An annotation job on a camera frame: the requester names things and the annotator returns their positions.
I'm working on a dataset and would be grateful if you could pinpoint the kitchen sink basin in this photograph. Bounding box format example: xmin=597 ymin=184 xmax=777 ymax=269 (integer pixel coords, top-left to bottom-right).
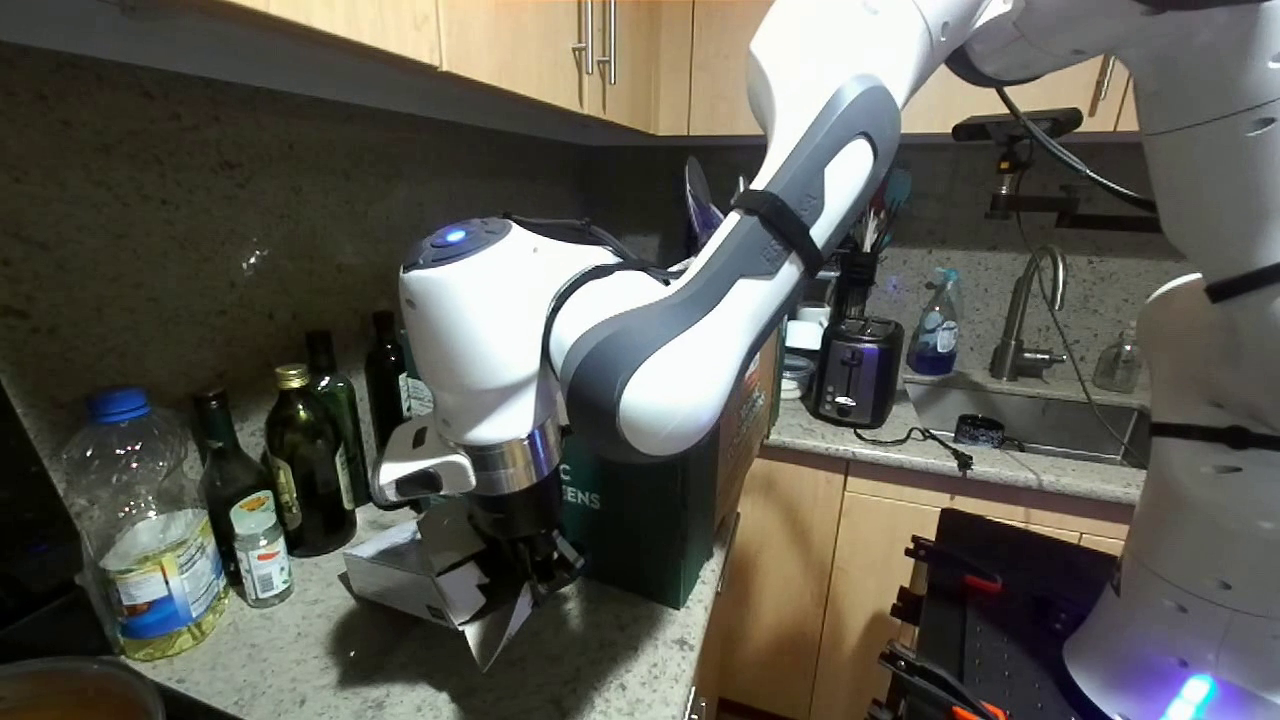
xmin=916 ymin=371 xmax=1161 ymax=472

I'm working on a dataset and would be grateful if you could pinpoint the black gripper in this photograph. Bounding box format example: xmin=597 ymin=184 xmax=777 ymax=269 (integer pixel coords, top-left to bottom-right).
xmin=462 ymin=456 xmax=589 ymax=599

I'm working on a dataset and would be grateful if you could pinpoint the metal sink faucet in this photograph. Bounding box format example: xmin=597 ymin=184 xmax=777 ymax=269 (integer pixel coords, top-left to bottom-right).
xmin=988 ymin=239 xmax=1070 ymax=389

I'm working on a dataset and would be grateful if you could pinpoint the clear soap dispenser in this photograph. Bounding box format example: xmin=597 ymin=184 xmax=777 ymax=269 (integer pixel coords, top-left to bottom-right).
xmin=1092 ymin=315 xmax=1151 ymax=399

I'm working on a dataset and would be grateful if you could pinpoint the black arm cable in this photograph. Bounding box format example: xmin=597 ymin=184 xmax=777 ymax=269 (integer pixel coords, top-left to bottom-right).
xmin=991 ymin=78 xmax=1161 ymax=217

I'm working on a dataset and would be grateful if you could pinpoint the black orange clamp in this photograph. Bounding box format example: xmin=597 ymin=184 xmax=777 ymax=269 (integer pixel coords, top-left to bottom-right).
xmin=877 ymin=643 xmax=1010 ymax=720
xmin=899 ymin=536 xmax=1008 ymax=599

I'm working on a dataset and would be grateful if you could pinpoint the dark purple toaster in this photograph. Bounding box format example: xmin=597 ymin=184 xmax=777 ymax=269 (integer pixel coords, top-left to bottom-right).
xmin=798 ymin=311 xmax=907 ymax=432

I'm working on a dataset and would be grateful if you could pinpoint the dark bottle with gold cap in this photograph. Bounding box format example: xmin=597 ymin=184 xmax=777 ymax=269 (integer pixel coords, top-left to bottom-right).
xmin=261 ymin=358 xmax=359 ymax=558

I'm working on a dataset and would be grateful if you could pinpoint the wooden lower cabinet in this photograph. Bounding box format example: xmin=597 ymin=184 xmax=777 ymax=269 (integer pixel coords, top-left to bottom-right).
xmin=717 ymin=451 xmax=1134 ymax=720

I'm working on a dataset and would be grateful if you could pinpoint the black toaster power cable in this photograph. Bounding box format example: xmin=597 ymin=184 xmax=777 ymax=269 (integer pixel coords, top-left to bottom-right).
xmin=848 ymin=419 xmax=979 ymax=479

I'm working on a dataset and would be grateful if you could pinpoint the clear jug with blue cap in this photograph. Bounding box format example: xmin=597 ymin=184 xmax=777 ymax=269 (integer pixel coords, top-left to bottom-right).
xmin=50 ymin=389 xmax=231 ymax=669

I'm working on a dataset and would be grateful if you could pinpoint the green brown produce cardboard box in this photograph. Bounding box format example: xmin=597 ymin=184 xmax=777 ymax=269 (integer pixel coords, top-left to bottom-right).
xmin=557 ymin=322 xmax=787 ymax=613

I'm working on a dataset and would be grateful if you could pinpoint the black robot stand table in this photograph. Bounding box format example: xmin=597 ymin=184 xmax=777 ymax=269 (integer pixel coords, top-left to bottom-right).
xmin=885 ymin=504 xmax=1127 ymax=720

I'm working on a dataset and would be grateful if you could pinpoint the brown round pot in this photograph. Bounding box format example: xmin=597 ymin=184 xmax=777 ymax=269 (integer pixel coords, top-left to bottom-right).
xmin=0 ymin=660 xmax=169 ymax=720

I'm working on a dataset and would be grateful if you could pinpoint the small white appliance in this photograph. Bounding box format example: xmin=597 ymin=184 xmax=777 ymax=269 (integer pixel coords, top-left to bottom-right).
xmin=779 ymin=302 xmax=833 ymax=396

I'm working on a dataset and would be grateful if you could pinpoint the black camera on stand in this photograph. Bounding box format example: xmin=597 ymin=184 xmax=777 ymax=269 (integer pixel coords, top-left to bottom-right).
xmin=946 ymin=109 xmax=1086 ymax=227

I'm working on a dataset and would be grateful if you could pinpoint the dark bottle with white label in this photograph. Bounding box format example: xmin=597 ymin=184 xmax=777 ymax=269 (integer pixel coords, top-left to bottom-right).
xmin=187 ymin=383 xmax=299 ymax=613

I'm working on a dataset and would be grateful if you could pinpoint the blue spray bottle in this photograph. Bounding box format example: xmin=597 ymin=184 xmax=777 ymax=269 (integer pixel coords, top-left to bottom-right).
xmin=905 ymin=262 xmax=964 ymax=383

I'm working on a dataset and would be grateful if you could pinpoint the dark utensil holder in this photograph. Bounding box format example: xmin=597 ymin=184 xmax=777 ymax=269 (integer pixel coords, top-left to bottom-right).
xmin=833 ymin=196 xmax=912 ymax=322

